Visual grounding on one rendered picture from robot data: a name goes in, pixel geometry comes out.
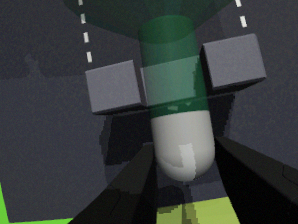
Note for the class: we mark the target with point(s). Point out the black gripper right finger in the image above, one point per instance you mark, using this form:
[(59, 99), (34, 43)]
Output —
[(261, 190)]

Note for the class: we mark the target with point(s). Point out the grey blocks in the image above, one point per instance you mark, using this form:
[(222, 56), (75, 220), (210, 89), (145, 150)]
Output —
[(229, 66)]

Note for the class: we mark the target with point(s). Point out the dark grey mat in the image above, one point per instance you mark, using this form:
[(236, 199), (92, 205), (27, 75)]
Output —
[(56, 156)]

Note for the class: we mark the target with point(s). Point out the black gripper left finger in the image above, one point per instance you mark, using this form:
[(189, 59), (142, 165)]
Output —
[(131, 198)]

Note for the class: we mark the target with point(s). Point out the green glass bottle with grey cap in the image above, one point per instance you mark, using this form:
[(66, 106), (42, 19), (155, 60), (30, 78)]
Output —
[(179, 116)]

